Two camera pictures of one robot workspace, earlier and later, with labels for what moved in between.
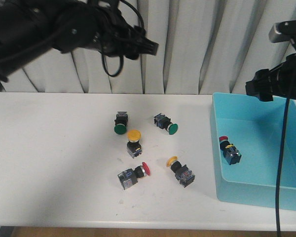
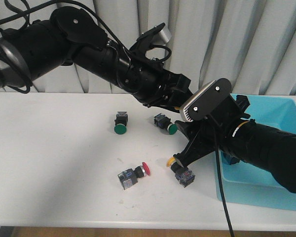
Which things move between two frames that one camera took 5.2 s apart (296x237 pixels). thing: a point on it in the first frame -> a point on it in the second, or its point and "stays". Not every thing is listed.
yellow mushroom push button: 182,173 stays
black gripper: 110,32 -> 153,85
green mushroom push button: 165,122 stays
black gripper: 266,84 -> 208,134
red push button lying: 129,177 stays
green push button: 121,122 stays
